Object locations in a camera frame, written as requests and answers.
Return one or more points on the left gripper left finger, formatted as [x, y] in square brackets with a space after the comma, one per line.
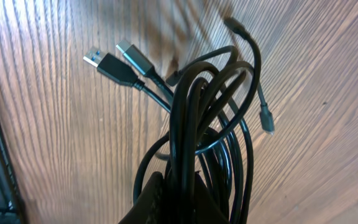
[147, 209]

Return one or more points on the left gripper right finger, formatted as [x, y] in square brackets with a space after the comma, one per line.
[206, 210]

